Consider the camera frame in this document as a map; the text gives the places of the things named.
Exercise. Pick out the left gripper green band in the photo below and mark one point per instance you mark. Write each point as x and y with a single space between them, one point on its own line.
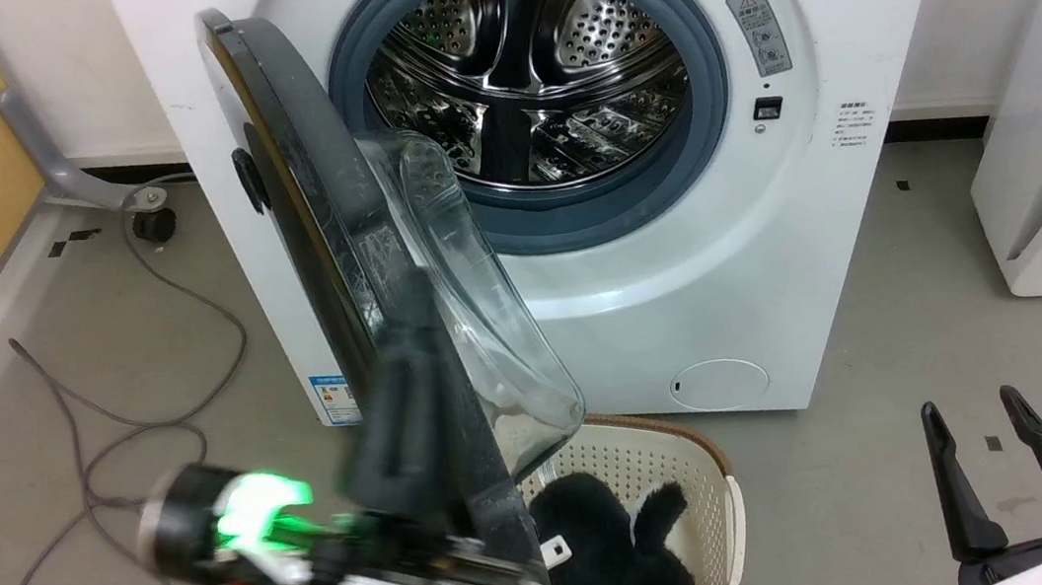
261 523

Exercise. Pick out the black washing machine door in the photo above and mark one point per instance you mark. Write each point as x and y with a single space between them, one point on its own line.
323 217

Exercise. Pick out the white front-load washing machine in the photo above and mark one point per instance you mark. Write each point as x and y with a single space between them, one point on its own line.
681 303

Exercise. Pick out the blue energy label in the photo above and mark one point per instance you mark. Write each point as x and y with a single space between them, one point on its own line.
334 401

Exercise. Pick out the white toy tag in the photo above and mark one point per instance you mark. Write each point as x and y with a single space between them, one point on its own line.
555 553

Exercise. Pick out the black garment in basket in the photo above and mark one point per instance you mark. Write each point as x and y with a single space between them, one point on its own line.
613 559

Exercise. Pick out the beige perforated laundry basket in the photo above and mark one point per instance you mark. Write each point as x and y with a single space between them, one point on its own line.
682 471

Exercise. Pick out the round white filter cover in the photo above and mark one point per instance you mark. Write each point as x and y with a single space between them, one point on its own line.
719 385

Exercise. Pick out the black caster wheel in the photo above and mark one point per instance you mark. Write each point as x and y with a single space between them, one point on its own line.
155 225

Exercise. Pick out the small printed text label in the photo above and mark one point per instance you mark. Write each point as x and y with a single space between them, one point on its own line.
854 124

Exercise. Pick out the grey metal stand leg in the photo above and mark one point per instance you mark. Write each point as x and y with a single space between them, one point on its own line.
53 161

